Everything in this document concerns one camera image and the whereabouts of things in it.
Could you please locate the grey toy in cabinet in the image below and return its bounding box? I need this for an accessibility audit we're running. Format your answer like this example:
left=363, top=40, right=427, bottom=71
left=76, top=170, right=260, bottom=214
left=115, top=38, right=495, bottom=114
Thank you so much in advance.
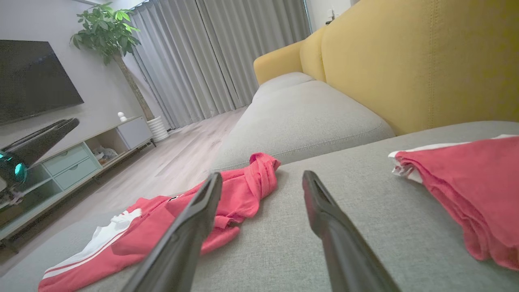
left=92, top=146, right=118, bottom=165

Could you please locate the grey sofa seat cushion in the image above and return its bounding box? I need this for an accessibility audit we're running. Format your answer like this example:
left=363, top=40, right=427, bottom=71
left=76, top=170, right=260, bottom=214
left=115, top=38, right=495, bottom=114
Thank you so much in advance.
left=210, top=80, right=396, bottom=172
left=252, top=72, right=315, bottom=103

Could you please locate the wood and mint TV cabinet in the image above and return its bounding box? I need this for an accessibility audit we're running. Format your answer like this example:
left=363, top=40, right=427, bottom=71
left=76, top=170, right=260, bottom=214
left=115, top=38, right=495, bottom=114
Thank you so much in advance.
left=0, top=115, right=157, bottom=253

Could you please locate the potted green tree plant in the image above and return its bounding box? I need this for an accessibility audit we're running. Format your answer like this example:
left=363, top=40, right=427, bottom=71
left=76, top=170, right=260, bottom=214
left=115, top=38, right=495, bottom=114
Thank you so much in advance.
left=69, top=2, right=170, bottom=143

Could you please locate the red and white shirt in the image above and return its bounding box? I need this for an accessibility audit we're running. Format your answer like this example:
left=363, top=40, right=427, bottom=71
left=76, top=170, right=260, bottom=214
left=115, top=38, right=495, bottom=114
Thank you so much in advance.
left=38, top=152, right=281, bottom=292

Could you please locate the black wall television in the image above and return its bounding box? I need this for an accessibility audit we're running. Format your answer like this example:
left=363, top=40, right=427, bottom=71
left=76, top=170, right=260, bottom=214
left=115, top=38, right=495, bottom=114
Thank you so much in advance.
left=0, top=39, right=85, bottom=126

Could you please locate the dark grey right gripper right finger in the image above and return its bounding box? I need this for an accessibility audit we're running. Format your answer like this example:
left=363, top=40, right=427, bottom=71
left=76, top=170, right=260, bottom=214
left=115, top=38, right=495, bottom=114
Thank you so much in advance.
left=302, top=170, right=402, bottom=292

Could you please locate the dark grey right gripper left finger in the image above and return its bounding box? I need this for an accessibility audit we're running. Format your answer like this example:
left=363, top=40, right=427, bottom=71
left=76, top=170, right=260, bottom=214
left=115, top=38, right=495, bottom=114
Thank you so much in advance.
left=122, top=172, right=223, bottom=292

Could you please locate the large grey sofa seat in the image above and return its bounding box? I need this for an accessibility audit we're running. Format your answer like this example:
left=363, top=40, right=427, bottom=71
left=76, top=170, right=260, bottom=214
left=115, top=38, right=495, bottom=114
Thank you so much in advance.
left=0, top=120, right=519, bottom=292

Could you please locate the folded red garment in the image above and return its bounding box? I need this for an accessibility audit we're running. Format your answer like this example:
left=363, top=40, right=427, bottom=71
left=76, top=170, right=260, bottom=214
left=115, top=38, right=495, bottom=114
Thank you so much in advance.
left=388, top=134, right=519, bottom=272

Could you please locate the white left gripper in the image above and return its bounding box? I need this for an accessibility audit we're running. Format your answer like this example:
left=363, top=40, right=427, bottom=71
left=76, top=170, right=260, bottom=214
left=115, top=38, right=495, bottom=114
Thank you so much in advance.
left=0, top=118, right=80, bottom=205

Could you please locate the grey pleated curtain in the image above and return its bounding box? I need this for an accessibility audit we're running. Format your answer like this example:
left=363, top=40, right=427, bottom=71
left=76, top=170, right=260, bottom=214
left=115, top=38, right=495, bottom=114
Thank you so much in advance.
left=129, top=0, right=311, bottom=130

